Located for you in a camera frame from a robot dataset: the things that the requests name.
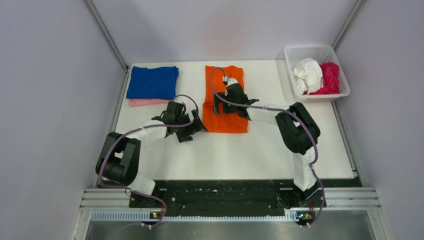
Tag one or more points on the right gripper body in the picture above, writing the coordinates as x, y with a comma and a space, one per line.
227, 109

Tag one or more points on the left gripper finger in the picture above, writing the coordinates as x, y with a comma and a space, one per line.
184, 134
197, 122

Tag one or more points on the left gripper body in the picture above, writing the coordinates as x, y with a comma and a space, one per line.
183, 118

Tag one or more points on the orange t shirt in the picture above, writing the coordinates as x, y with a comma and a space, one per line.
229, 123

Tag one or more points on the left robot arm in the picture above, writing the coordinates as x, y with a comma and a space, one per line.
119, 159

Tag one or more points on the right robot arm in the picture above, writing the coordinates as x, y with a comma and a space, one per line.
296, 126

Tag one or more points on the folded blue t shirt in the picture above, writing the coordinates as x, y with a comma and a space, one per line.
153, 83

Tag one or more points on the folded pink t shirt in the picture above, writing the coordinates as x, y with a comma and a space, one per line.
146, 102

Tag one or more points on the white t shirt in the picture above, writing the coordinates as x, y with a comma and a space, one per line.
308, 76

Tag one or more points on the white plastic basket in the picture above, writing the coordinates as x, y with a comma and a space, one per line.
322, 54

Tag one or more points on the magenta t shirt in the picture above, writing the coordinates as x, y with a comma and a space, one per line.
330, 80

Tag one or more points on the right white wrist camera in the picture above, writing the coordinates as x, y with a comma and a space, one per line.
228, 81

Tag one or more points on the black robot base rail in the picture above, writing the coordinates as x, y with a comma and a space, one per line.
226, 198

